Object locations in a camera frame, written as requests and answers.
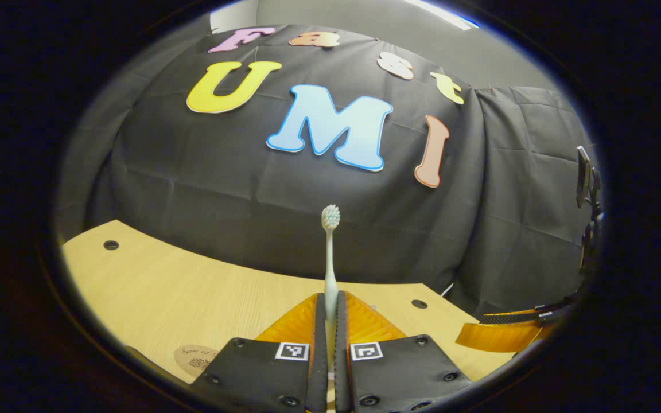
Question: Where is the long ceiling light panel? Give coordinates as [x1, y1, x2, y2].
[405, 0, 480, 29]

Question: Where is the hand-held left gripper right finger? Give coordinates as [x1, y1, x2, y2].
[334, 290, 475, 413]

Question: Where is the black device on stand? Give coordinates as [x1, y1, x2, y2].
[574, 145, 605, 276]

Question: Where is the pale green toothbrush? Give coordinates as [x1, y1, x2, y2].
[321, 204, 341, 352]

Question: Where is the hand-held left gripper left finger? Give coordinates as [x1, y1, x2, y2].
[192, 293, 329, 413]

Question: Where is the round cork coaster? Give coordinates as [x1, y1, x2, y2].
[173, 344, 220, 378]

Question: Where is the black backdrop cloth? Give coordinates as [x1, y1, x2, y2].
[55, 23, 604, 316]

